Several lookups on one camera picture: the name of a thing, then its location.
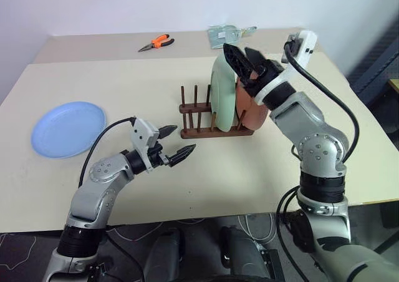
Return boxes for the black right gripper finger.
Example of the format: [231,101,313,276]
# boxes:
[244,47,269,72]
[223,43,260,81]

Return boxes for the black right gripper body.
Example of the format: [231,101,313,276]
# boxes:
[239,59,285,97]

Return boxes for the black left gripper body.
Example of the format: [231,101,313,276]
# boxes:
[148,141,171,170]

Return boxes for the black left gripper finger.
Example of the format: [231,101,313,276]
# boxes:
[157,125,178,141]
[168,143,196,168]

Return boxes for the pink plate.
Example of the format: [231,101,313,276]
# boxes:
[234,72,271,131]

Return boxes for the wooden dish rack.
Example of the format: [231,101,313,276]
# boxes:
[178,84,255,140]

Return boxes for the clear bag of metal hardware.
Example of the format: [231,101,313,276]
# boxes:
[207,24,243,49]

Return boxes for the green plate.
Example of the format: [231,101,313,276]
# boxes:
[210,53,237,134]

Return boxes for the blue plate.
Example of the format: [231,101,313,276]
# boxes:
[30,100,107,160]

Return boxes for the dark rounded shape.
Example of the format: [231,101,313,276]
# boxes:
[218,225,272,282]
[143,227,188,282]

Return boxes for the dark chair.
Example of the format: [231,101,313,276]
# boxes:
[347,13,399,105]

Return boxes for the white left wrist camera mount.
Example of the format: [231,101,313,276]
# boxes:
[129,117,160,173]

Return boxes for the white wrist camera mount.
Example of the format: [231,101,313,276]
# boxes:
[254,29,319,105]
[129,117,160,173]

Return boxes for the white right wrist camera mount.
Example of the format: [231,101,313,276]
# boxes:
[254,29,319,105]

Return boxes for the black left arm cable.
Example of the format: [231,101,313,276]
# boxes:
[78,117,138,189]

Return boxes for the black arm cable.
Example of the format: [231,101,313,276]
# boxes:
[284,40,361,164]
[78,117,138,189]

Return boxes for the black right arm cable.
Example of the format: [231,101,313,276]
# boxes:
[284,40,361,164]

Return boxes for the orange handled pliers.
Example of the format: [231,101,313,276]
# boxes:
[138,34,175,53]

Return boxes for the black floor cable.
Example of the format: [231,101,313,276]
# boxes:
[104,227,146,282]

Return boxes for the white floor cable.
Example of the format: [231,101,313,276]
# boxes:
[236,212,279,246]

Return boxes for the black shoulder cable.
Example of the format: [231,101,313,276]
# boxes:
[276,187,314,282]

